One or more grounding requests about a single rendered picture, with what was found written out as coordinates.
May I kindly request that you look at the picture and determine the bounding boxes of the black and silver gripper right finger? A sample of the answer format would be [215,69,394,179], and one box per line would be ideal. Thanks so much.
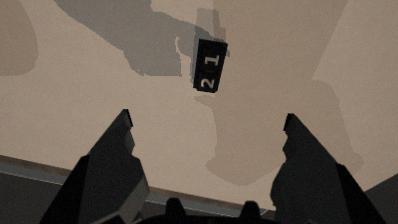
[270,113,386,224]

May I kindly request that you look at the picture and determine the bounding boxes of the black cube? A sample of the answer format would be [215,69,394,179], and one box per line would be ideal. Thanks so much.
[196,68,219,93]
[199,44,224,72]

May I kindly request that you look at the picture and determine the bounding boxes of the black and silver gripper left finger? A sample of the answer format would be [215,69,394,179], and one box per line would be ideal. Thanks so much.
[39,109,150,224]

